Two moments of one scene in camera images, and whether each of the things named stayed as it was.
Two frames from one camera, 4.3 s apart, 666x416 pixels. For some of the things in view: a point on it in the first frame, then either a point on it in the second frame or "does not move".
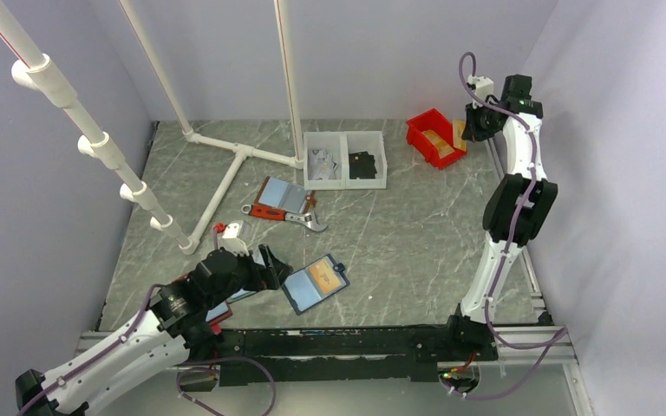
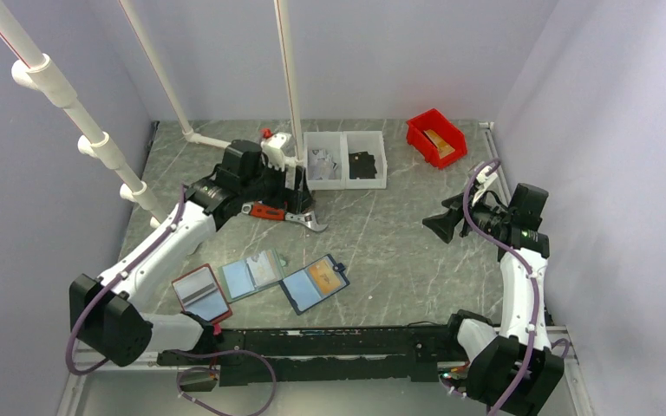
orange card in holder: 325,276 does not move
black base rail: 346,355 does not move
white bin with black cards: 364,162 does not move
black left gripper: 277,271 -> 298,199
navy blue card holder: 308,286 does not move
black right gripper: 471,133 -> 443,224
